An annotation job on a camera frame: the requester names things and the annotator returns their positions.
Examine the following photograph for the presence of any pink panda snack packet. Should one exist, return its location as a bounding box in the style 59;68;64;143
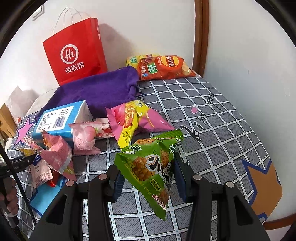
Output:
24;129;77;188

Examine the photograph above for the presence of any pink peach snack packet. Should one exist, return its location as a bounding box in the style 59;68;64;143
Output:
69;118;114;155

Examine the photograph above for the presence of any green snack packet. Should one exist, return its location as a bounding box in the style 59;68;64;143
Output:
114;130;184;220

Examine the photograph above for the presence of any pink yellow snack packet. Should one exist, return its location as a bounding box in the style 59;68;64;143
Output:
106;100;174;149

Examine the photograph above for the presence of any left hand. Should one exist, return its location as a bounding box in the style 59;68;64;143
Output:
6;177;19;215

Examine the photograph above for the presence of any blue tissue pack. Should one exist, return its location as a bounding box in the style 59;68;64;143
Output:
32;100;93;147

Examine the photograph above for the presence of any white paper bag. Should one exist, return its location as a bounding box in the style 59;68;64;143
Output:
5;86;39;124

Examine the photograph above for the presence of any grey checked mat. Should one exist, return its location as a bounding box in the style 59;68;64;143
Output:
6;76;283;239

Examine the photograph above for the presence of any purple towel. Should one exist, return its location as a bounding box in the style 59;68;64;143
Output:
35;66;139;121

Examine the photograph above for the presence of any red paper shopping bag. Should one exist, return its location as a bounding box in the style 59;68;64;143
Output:
43;17;108;86

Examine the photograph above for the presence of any yellow potato chips bag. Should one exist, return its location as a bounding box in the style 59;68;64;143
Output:
125;54;159;69

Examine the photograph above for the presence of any red potato chips bag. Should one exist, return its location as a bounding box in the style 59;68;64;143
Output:
137;55;196;81

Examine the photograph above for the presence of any brown wooden door frame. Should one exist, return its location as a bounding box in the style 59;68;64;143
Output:
193;0;210;77

